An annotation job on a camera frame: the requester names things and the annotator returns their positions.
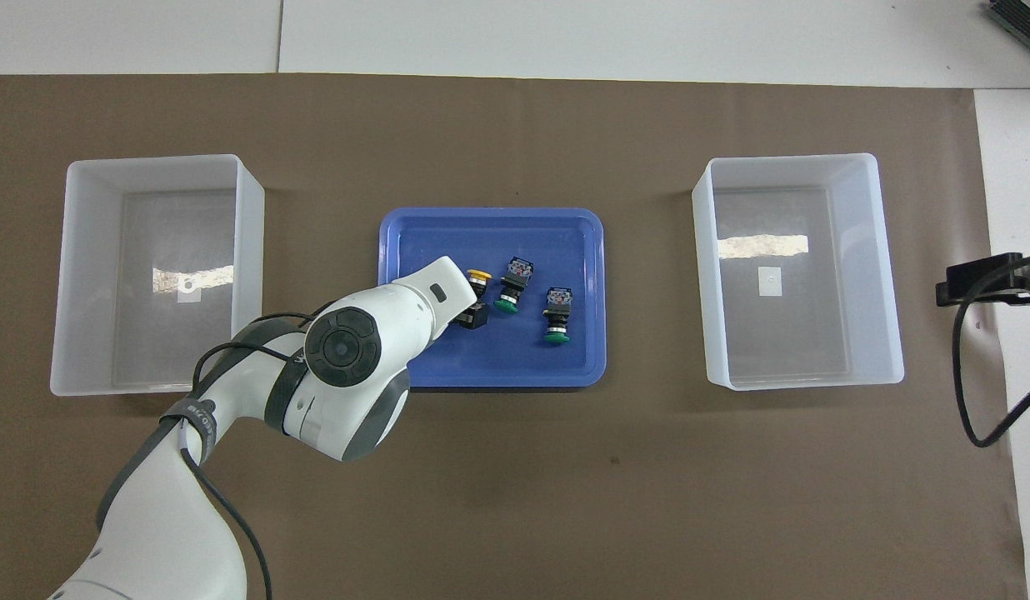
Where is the green push button switch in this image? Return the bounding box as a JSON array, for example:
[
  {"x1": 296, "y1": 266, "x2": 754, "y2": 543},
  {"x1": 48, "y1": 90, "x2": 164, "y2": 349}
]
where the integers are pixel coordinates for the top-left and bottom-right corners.
[
  {"x1": 542, "y1": 287, "x2": 573, "y2": 344},
  {"x1": 493, "y1": 257, "x2": 537, "y2": 315}
]

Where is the blue plastic tray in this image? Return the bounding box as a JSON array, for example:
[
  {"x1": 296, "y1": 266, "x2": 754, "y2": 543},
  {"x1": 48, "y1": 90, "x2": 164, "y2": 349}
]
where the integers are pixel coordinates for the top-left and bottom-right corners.
[{"x1": 377, "y1": 207, "x2": 608, "y2": 389}]

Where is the translucent white plastic box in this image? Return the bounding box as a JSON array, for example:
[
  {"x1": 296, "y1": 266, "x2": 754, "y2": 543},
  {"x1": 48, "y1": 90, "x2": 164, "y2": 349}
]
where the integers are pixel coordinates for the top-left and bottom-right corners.
[
  {"x1": 50, "y1": 153, "x2": 266, "y2": 398},
  {"x1": 692, "y1": 152, "x2": 906, "y2": 391}
]

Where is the brown paper table mat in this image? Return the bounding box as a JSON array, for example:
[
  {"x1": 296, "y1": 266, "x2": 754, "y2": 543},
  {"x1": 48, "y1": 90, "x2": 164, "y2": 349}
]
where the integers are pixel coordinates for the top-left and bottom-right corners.
[{"x1": 0, "y1": 73, "x2": 1028, "y2": 600}]

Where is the dark finned metal device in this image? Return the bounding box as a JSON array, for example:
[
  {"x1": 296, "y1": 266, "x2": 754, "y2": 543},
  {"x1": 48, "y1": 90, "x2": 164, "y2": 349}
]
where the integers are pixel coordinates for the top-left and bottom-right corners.
[{"x1": 985, "y1": 0, "x2": 1030, "y2": 53}]

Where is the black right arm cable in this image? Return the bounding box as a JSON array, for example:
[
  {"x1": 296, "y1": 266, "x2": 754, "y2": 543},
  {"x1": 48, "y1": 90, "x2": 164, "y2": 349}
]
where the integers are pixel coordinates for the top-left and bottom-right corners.
[{"x1": 952, "y1": 250, "x2": 1030, "y2": 448}]

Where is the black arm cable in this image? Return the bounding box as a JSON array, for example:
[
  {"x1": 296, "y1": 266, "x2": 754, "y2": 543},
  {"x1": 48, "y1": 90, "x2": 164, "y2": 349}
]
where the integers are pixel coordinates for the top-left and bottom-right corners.
[
  {"x1": 952, "y1": 250, "x2": 1030, "y2": 448},
  {"x1": 188, "y1": 312, "x2": 320, "y2": 600}
]

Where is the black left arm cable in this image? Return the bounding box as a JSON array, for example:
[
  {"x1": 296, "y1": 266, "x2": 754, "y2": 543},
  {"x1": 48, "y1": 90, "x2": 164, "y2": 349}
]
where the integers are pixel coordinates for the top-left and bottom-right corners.
[{"x1": 188, "y1": 312, "x2": 320, "y2": 600}]

